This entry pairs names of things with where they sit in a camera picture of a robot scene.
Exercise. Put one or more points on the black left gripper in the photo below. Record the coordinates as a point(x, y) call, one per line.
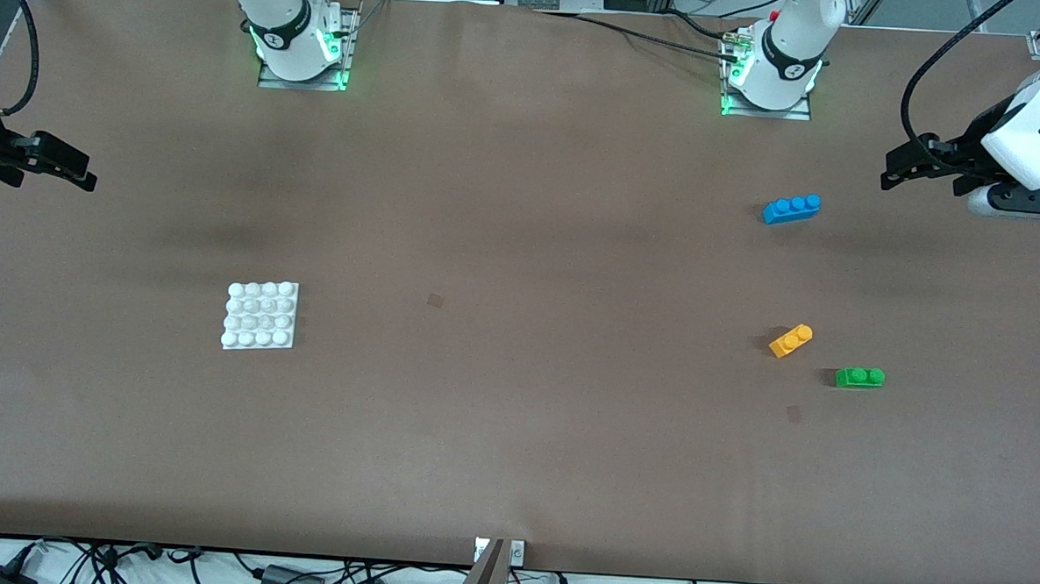
point(961, 154)

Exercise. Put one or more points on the yellow two-stud block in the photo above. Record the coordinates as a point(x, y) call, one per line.
point(790, 341)

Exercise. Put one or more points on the white studded base plate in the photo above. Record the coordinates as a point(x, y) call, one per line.
point(260, 316)

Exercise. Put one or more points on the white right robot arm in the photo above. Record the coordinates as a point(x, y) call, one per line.
point(277, 18)

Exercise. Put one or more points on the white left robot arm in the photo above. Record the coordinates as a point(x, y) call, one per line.
point(784, 67)

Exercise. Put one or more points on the blue three-stud block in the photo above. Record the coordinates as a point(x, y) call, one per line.
point(791, 210)

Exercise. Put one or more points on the green two-stud block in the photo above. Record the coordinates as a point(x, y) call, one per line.
point(858, 378)

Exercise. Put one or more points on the brown tape patch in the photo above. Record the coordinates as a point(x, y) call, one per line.
point(434, 301)
point(794, 414)

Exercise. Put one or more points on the black box orange connectors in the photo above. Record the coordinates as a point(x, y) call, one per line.
point(292, 583)

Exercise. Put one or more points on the small white bracket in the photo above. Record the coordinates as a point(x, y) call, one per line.
point(517, 552)
point(481, 550)

